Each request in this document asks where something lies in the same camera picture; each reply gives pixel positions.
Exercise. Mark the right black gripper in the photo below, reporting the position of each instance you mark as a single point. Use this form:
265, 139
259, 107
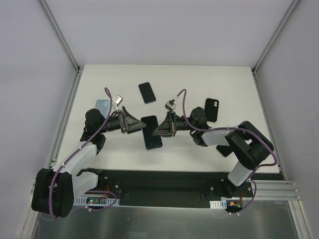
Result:
172, 125

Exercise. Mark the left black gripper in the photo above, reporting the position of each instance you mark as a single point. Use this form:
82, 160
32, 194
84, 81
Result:
122, 121

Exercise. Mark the black phone teal edge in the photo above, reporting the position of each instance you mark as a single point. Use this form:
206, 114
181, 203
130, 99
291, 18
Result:
151, 141

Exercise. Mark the black phone case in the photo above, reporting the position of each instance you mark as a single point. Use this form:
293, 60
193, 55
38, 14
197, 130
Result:
211, 109

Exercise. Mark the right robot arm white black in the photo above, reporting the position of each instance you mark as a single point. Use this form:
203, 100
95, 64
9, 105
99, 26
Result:
250, 146

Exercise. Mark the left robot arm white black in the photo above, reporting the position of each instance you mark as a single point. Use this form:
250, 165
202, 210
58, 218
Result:
56, 188

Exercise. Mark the light blue phone case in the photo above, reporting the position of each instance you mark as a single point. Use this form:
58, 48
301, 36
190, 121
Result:
103, 107

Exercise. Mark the black phone blue edge far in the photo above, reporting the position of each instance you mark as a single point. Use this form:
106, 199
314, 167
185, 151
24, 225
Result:
147, 93

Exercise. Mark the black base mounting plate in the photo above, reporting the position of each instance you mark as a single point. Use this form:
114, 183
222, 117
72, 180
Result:
167, 188

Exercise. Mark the metal sheet front panel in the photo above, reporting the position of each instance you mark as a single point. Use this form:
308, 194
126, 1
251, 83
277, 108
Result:
262, 220

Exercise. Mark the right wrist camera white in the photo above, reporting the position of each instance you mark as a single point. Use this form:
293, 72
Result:
170, 105

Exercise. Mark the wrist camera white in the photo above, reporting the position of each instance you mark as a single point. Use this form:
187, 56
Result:
170, 105
117, 100

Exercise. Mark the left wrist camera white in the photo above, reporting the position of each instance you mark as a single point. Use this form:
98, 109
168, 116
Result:
117, 100

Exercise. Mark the left aluminium table rail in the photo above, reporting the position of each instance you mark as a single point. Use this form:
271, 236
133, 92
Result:
53, 155

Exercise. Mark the aluminium table rail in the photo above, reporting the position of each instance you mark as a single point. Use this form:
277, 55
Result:
53, 155
277, 190

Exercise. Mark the left white cable duct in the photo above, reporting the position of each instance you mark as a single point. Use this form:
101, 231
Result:
95, 201

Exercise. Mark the white cable duct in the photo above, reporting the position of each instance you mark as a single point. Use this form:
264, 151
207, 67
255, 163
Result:
218, 204
95, 201

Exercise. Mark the right white cable duct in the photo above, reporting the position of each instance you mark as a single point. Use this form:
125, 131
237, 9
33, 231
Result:
218, 204

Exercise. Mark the right aluminium table rail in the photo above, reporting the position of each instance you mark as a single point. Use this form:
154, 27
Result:
277, 190

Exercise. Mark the left aluminium frame post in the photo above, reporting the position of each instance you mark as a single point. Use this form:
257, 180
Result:
59, 35

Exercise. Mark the aluminium frame post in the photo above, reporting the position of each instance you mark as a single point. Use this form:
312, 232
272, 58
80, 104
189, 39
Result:
59, 35
276, 34

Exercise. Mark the right aluminium frame post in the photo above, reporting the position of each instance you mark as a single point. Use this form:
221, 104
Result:
276, 34

